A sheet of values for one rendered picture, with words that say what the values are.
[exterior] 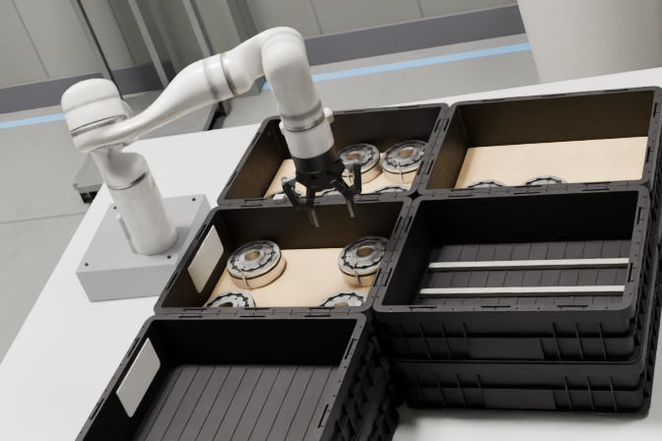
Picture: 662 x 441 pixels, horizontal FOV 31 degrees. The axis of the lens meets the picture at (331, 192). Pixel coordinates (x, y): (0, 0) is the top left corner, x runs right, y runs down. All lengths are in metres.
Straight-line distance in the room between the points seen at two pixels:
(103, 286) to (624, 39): 2.00
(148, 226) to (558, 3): 1.80
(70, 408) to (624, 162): 1.12
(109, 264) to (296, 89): 0.78
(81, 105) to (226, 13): 2.58
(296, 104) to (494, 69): 2.46
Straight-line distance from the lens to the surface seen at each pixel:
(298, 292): 2.11
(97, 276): 2.49
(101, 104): 1.88
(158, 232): 2.42
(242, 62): 1.85
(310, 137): 1.90
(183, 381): 2.03
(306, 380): 1.93
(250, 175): 2.35
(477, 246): 2.09
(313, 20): 4.57
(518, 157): 2.28
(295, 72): 1.82
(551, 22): 3.84
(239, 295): 2.11
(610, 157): 2.23
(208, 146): 2.91
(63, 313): 2.56
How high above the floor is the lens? 2.09
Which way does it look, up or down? 33 degrees down
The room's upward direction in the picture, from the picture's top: 19 degrees counter-clockwise
